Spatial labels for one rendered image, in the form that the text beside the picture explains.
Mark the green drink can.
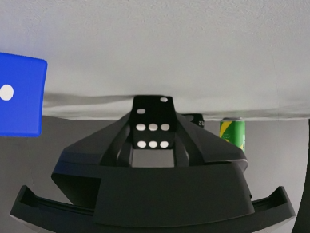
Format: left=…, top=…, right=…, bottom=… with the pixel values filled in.
left=220, top=117, right=245, bottom=151

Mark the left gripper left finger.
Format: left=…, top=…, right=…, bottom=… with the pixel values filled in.
left=58, top=111, right=133, bottom=167

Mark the black die with white pips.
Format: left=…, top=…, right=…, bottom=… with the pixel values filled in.
left=129, top=96, right=177, bottom=150

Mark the blue die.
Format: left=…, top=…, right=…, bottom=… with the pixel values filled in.
left=0, top=53, right=47, bottom=137

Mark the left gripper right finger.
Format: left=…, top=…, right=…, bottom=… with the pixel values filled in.
left=173, top=111, right=248, bottom=173

